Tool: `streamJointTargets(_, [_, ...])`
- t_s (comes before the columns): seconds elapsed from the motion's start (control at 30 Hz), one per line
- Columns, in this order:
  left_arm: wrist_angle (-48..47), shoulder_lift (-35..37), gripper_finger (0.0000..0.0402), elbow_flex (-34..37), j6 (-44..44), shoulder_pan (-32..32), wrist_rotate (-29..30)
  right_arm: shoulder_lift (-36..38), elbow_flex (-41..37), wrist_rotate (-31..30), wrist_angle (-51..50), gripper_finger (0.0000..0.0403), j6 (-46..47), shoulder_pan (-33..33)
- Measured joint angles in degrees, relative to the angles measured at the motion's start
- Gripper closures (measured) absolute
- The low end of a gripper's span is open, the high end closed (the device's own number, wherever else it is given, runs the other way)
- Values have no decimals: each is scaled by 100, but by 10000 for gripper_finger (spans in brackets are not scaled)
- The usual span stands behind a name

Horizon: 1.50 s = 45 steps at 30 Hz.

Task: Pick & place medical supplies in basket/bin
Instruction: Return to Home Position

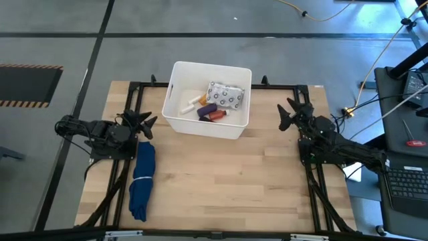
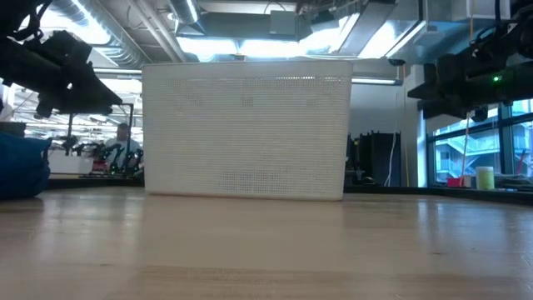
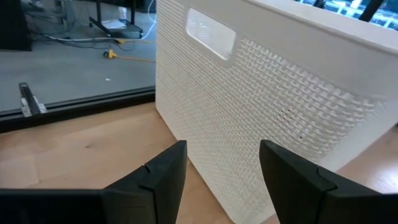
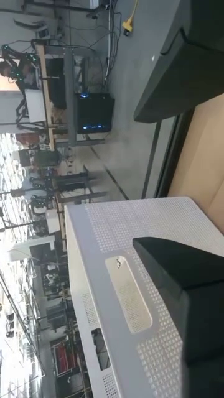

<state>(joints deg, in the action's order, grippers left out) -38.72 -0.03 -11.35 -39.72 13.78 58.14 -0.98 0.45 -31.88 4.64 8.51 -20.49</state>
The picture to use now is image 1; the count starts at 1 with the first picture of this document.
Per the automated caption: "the black power adapter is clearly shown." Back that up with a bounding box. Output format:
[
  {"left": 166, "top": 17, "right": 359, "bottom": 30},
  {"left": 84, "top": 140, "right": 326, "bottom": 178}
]
[{"left": 403, "top": 72, "right": 428, "bottom": 108}]

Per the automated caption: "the white perforated plastic basket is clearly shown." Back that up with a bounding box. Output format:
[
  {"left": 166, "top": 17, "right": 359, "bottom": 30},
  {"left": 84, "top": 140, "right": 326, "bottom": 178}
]
[{"left": 161, "top": 60, "right": 253, "bottom": 141}]

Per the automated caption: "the black stand pole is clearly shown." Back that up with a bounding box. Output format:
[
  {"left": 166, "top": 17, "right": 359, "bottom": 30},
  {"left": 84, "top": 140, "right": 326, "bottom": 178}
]
[{"left": 389, "top": 42, "right": 428, "bottom": 78}]

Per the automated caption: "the yellow cable with black connector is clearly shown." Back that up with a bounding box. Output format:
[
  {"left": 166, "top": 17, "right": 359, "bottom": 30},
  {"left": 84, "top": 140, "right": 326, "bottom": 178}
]
[{"left": 274, "top": 0, "right": 356, "bottom": 23}]

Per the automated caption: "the black cart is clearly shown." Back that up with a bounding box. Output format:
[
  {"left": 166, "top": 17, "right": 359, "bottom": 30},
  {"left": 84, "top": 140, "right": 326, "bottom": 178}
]
[{"left": 373, "top": 66, "right": 428, "bottom": 158}]

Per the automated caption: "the white cable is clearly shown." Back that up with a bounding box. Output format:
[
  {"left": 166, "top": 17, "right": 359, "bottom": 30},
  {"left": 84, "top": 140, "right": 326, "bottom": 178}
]
[{"left": 349, "top": 83, "right": 428, "bottom": 140}]

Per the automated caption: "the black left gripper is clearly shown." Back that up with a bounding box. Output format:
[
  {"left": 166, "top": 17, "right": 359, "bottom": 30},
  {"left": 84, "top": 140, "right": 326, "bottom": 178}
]
[{"left": 109, "top": 109, "right": 158, "bottom": 145}]

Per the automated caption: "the black crossbar with silver brackets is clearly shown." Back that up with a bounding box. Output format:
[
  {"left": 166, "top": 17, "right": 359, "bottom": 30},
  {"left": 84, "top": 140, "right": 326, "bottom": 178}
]
[{"left": 0, "top": 226, "right": 428, "bottom": 241}]

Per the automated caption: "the blue folded cloth bundle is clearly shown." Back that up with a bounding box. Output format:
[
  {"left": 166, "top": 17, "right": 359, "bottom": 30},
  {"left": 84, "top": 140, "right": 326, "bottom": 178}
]
[{"left": 128, "top": 141, "right": 156, "bottom": 222}]

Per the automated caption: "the grey chair leg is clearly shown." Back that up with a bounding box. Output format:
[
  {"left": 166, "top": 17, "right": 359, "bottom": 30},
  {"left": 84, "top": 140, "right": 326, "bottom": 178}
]
[{"left": 0, "top": 145, "right": 26, "bottom": 161}]

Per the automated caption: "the black aluminium table frame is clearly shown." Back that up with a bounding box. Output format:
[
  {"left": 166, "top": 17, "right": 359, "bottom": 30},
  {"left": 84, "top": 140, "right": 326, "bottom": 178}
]
[{"left": 75, "top": 74, "right": 360, "bottom": 235}]

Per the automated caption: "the white patterned packet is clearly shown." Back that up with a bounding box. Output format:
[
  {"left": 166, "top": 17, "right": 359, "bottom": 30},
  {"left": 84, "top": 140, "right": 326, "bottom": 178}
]
[{"left": 205, "top": 80, "right": 245, "bottom": 110}]

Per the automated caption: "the black hazard-striped floor mat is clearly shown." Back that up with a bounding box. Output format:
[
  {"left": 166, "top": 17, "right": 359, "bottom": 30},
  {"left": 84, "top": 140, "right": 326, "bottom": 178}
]
[{"left": 0, "top": 63, "right": 64, "bottom": 108}]

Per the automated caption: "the black keyboard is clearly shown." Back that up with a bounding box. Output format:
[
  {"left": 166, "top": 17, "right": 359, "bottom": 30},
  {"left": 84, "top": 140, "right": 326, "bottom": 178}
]
[{"left": 374, "top": 149, "right": 428, "bottom": 240}]

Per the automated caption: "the red bottle with white cap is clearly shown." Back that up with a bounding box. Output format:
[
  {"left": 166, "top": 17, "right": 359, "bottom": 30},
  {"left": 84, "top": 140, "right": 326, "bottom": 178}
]
[{"left": 208, "top": 109, "right": 231, "bottom": 121}]

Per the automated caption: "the purple bandage roll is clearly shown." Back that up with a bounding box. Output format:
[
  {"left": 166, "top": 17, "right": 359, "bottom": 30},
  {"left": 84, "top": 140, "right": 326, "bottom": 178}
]
[{"left": 196, "top": 102, "right": 219, "bottom": 118}]

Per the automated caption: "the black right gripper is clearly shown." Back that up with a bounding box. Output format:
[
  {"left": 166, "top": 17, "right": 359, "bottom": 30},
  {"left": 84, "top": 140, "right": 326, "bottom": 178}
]
[{"left": 276, "top": 97, "right": 338, "bottom": 137}]

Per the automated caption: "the white paper sheet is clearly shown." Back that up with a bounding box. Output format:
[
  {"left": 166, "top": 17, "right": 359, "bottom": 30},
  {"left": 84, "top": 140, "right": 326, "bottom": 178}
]
[{"left": 344, "top": 162, "right": 363, "bottom": 183}]

